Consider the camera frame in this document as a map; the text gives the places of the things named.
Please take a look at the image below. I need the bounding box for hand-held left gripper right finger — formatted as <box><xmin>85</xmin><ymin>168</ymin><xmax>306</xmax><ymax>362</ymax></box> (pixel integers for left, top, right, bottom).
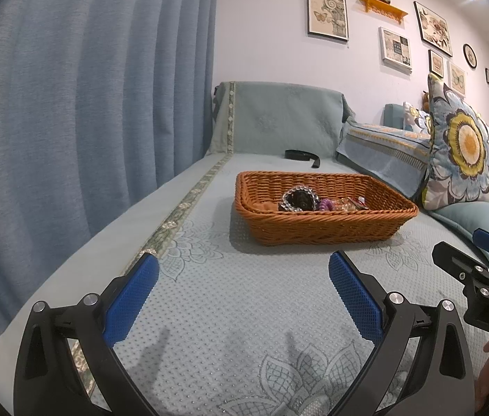
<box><xmin>328</xmin><ymin>250</ymin><xmax>477</xmax><ymax>416</ymax></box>

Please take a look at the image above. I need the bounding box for covered sofa armrest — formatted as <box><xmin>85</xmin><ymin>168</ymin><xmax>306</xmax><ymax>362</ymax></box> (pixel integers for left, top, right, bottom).
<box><xmin>205</xmin><ymin>80</ymin><xmax>356</xmax><ymax>157</ymax></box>

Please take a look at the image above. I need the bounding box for striped grey-blue pillow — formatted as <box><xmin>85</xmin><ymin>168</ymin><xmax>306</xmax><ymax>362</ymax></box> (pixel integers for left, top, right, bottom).
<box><xmin>335</xmin><ymin>120</ymin><xmax>434</xmax><ymax>202</ymax></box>

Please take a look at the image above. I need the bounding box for large floral pillow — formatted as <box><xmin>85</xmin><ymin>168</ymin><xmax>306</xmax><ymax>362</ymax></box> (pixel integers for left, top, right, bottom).
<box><xmin>418</xmin><ymin>73</ymin><xmax>489</xmax><ymax>213</ymax></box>

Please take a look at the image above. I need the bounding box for quilted teal sofa cover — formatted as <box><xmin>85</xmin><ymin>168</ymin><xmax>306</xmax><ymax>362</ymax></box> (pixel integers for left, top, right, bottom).
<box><xmin>0</xmin><ymin>151</ymin><xmax>489</xmax><ymax>416</ymax></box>

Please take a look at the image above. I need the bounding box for blue curtain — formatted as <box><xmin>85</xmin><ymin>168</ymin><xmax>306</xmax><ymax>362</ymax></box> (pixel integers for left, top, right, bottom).
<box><xmin>0</xmin><ymin>0</ymin><xmax>222</xmax><ymax>347</ymax></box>

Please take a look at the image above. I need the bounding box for white picture frame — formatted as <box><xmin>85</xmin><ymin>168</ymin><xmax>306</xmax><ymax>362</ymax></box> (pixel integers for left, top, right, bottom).
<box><xmin>378</xmin><ymin>26</ymin><xmax>413</xmax><ymax>72</ymax></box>

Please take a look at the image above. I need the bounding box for butterfly print picture frame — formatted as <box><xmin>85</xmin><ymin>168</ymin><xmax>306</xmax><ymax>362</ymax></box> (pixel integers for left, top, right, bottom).
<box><xmin>448</xmin><ymin>62</ymin><xmax>466</xmax><ymax>96</ymax></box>

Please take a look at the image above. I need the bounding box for large butterfly picture frame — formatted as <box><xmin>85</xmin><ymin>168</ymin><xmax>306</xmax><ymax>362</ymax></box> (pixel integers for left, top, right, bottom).
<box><xmin>306</xmin><ymin>0</ymin><xmax>350</xmax><ymax>42</ymax></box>

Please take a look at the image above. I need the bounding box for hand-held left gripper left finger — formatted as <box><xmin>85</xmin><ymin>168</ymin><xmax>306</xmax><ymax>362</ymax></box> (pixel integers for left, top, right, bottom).
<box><xmin>12</xmin><ymin>251</ymin><xmax>161</xmax><ymax>416</ymax></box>

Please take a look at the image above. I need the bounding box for black hair clip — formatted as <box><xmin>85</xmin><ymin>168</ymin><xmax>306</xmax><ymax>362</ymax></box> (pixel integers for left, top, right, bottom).
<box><xmin>292</xmin><ymin>191</ymin><xmax>314</xmax><ymax>210</ymax></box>

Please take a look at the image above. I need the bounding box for orange wall shelf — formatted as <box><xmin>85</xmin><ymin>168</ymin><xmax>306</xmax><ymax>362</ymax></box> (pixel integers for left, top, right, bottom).
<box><xmin>358</xmin><ymin>0</ymin><xmax>409</xmax><ymax>22</ymax></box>

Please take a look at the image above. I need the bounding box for small black picture frame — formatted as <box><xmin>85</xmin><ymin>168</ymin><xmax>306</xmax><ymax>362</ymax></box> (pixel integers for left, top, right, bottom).
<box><xmin>427</xmin><ymin>49</ymin><xmax>445</xmax><ymax>79</ymax></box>

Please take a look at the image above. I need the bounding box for clear bead bracelet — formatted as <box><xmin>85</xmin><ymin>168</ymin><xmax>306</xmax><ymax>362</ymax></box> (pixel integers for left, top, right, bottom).
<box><xmin>280</xmin><ymin>185</ymin><xmax>320</xmax><ymax>213</ymax></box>

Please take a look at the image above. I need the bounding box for brown wicker basket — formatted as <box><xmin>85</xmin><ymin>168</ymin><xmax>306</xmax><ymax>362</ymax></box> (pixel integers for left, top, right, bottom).
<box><xmin>234</xmin><ymin>171</ymin><xmax>419</xmax><ymax>247</ymax></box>

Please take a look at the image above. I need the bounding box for small floral pillow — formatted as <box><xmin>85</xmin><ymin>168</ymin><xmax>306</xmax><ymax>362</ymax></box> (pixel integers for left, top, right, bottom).
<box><xmin>403</xmin><ymin>101</ymin><xmax>432</xmax><ymax>133</ymax></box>

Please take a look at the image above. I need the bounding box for black strap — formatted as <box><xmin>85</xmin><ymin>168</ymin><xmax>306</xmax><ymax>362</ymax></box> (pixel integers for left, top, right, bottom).
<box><xmin>284</xmin><ymin>149</ymin><xmax>321</xmax><ymax>169</ymax></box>

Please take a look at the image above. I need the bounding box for teal piped sofa cushion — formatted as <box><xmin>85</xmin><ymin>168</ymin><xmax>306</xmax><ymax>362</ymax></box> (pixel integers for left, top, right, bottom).
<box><xmin>428</xmin><ymin>201</ymin><xmax>489</xmax><ymax>274</ymax></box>

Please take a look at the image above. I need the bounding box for floral print picture frame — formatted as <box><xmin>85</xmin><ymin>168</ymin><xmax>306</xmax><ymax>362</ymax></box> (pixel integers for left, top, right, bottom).
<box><xmin>413</xmin><ymin>1</ymin><xmax>454</xmax><ymax>57</ymax></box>

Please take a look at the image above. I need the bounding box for plain teal back cushion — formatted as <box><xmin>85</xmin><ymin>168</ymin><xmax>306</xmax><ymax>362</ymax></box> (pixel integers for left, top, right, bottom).
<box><xmin>383</xmin><ymin>103</ymin><xmax>406</xmax><ymax>129</ymax></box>

